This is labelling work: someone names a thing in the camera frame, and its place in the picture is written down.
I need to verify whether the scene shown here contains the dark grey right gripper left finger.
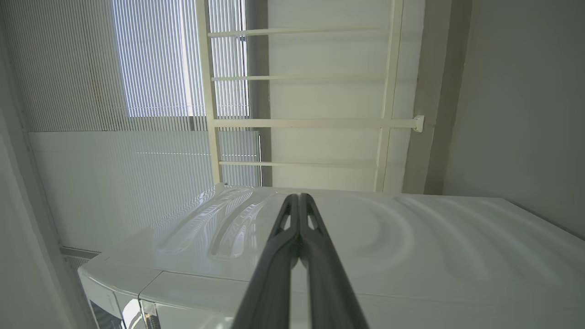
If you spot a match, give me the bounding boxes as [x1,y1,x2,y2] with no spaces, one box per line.
[231,193,301,329]

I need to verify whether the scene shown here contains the white front-load washing machine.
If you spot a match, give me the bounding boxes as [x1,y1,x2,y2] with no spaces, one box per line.
[78,183,585,329]

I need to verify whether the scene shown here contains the white metal railing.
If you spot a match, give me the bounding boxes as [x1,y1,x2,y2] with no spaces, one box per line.
[197,0,425,192]

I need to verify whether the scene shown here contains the glossy washing machine control panel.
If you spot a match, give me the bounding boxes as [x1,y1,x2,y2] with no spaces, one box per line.
[89,298,158,329]

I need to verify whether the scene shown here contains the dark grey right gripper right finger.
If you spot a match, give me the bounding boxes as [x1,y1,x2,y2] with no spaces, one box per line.
[299,193,370,329]

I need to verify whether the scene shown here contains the white slatted window blind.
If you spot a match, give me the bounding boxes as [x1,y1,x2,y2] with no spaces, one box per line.
[0,0,263,252]

